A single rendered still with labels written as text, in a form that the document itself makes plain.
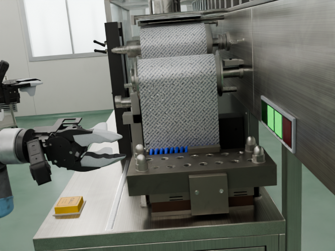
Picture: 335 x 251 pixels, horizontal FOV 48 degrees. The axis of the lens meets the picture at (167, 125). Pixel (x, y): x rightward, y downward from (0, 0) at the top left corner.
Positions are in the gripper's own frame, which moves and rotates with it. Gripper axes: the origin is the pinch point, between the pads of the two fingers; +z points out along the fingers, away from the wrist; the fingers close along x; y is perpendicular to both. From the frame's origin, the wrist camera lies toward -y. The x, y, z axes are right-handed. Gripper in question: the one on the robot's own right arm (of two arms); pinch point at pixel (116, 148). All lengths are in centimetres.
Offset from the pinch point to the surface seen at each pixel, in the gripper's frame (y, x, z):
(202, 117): 43.9, 17.1, 13.4
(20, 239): 124, 154, -131
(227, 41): 78, 4, 22
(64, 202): 22.2, 32.4, -27.5
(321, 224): 147, 159, 82
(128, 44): 74, 1, -14
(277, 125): 13.5, 3.7, 31.9
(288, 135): 6.3, 1.9, 33.0
